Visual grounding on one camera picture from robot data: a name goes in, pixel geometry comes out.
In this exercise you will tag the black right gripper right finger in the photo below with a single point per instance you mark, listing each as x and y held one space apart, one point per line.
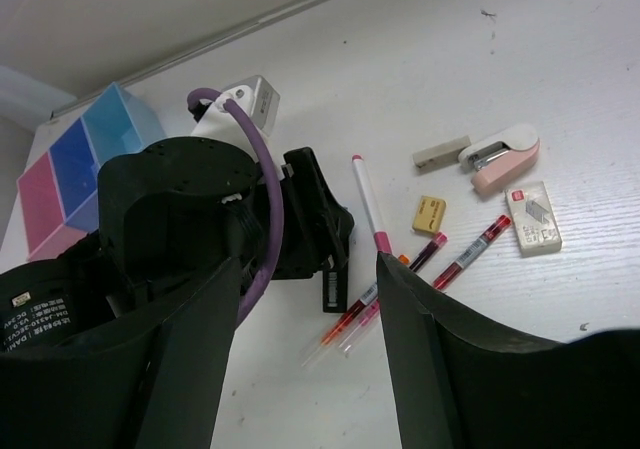
463 380

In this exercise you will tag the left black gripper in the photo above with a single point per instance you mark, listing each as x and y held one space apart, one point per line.
317 228

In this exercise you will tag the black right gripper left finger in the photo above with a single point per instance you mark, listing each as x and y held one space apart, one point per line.
148 379

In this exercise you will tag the white marker pink cap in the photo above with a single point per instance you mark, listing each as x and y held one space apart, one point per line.
371 206

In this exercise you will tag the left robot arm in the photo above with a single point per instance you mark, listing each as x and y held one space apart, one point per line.
169 218

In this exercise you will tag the yellow eraser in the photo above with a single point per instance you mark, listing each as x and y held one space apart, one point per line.
429 215

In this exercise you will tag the long grey eraser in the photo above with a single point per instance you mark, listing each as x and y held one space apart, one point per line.
439 156

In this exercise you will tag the red gel pen refill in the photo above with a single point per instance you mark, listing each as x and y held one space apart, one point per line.
471 253

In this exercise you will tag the pink white stapler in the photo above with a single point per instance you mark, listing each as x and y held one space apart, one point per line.
501 158

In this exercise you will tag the pink drawer box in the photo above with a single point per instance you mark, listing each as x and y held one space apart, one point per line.
47 234

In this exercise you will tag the light blue drawer box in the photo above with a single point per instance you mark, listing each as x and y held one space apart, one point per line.
119 123

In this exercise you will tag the purple-blue drawer box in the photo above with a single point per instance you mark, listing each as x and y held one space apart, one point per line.
76 174

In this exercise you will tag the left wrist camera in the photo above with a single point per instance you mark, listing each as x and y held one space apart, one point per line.
254 95

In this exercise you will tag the aluminium table edge rail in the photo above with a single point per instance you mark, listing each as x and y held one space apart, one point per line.
100 41

